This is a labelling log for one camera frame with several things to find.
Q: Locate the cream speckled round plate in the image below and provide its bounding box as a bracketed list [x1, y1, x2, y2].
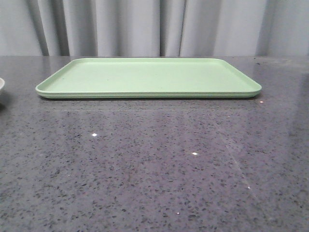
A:
[0, 78, 8, 104]

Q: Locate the light green plastic tray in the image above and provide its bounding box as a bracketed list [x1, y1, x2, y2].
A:
[35, 58, 262, 99]

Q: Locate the grey pleated curtain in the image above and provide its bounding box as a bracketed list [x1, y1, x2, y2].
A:
[0, 0, 309, 57]

